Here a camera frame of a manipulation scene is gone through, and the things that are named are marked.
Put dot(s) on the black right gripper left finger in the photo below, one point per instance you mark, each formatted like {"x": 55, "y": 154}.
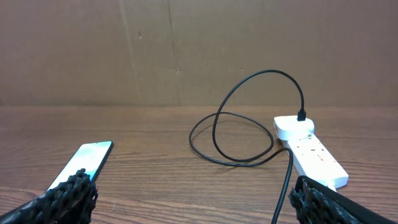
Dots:
{"x": 71, "y": 201}

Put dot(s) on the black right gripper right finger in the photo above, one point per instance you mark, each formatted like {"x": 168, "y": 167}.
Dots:
{"x": 315, "y": 203}

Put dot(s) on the blue screen smartphone black case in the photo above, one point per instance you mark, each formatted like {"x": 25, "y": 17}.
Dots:
{"x": 90, "y": 156}

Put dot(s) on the white charger plug adapter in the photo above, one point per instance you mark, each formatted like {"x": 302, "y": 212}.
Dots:
{"x": 290, "y": 128}

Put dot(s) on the white power strip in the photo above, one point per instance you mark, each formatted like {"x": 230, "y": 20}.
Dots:
{"x": 312, "y": 159}

